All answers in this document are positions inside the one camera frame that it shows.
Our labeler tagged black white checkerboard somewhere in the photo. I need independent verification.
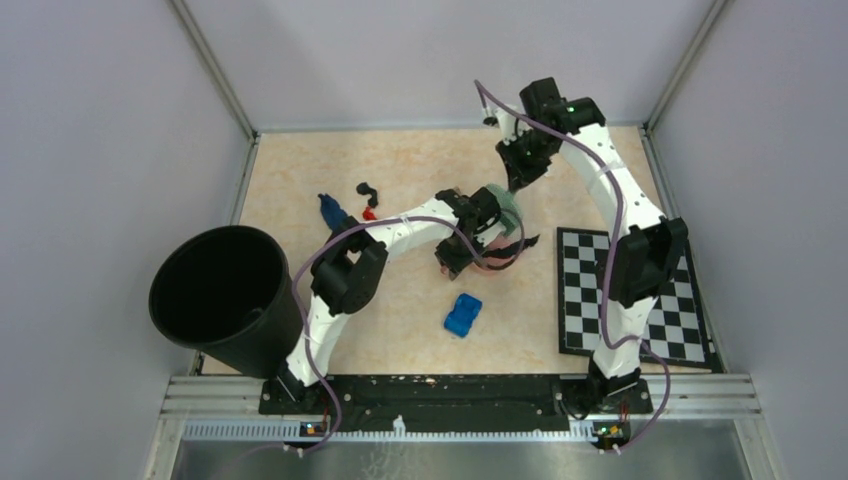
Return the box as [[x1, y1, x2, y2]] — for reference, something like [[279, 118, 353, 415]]
[[556, 228, 723, 372]]

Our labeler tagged green plastic hand brush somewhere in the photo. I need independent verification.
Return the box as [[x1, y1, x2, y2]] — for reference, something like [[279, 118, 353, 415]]
[[485, 183, 523, 237]]

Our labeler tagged black round trash bin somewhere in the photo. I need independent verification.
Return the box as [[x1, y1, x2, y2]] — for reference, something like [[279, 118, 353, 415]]
[[148, 225, 302, 379]]

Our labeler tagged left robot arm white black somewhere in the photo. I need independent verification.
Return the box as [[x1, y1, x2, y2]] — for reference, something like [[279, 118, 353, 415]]
[[273, 185, 524, 414]]

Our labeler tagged pink plastic dustpan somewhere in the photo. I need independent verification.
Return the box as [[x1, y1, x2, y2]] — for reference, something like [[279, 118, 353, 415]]
[[435, 235, 539, 280]]

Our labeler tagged blue toy car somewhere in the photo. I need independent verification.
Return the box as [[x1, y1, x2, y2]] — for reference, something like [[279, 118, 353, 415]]
[[443, 293, 483, 338]]

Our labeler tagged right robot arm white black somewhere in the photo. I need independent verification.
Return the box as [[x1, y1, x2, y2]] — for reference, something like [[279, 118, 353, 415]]
[[480, 78, 688, 412]]

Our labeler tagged red paper scrap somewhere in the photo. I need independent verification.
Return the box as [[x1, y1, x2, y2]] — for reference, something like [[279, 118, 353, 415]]
[[362, 207, 377, 221]]

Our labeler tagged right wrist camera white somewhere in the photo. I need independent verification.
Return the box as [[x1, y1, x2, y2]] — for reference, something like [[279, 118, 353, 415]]
[[482, 106, 526, 145]]

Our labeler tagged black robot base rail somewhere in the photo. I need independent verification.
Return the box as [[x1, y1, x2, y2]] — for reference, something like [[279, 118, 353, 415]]
[[258, 374, 654, 433]]

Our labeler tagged large dark blue paper scrap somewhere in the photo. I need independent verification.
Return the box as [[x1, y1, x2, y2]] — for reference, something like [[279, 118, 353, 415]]
[[317, 193, 348, 231]]

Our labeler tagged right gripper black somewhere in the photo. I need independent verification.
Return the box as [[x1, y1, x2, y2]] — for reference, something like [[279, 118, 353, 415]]
[[497, 129, 556, 192]]

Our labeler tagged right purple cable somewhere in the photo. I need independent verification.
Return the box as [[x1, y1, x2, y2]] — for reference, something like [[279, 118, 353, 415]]
[[473, 80, 674, 455]]

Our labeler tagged small black paper scrap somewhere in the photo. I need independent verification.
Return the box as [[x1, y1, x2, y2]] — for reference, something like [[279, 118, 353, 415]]
[[356, 182, 379, 209]]

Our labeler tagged black paper scrap long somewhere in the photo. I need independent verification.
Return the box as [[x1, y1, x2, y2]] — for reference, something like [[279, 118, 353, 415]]
[[482, 235, 539, 263]]

